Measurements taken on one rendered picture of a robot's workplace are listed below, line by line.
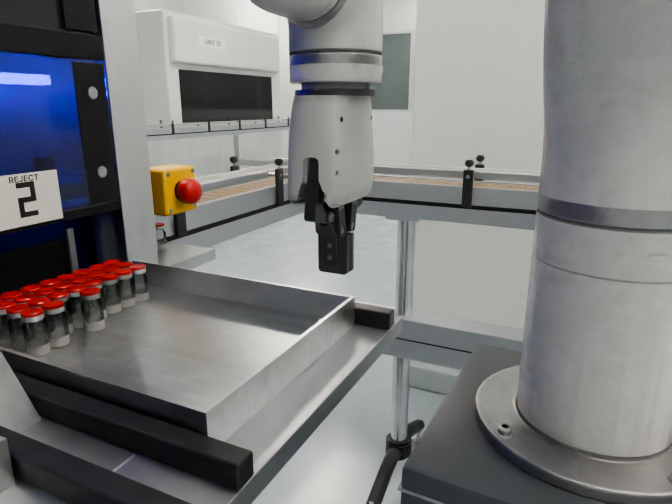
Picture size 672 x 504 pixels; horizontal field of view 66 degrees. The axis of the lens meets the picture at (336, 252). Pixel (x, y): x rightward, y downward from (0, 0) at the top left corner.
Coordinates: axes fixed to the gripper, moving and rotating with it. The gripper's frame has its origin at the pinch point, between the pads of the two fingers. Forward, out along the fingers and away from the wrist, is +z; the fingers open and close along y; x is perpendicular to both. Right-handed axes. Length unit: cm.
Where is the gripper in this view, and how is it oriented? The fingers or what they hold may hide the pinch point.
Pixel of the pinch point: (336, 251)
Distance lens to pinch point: 52.2
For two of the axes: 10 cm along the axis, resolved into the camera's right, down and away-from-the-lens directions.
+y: -4.3, 2.4, -8.7
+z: 0.0, 9.6, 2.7
